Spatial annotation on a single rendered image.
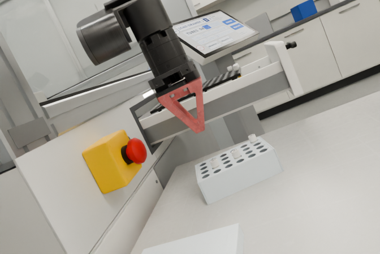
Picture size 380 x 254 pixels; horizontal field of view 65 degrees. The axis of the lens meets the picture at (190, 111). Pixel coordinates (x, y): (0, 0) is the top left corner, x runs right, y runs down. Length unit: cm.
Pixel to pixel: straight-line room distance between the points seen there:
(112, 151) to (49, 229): 13
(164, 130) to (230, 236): 36
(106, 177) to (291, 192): 25
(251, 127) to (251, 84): 116
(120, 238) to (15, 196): 17
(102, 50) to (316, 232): 34
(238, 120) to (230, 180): 126
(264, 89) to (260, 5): 376
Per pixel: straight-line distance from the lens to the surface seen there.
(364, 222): 34
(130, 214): 52
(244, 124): 172
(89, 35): 44
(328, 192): 39
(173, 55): 43
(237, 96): 62
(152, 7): 44
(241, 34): 177
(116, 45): 44
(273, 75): 62
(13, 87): 42
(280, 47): 60
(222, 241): 35
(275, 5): 438
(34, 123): 42
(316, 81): 376
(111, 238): 47
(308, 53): 371
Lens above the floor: 96
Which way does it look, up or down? 8 degrees down
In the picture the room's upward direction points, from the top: 25 degrees counter-clockwise
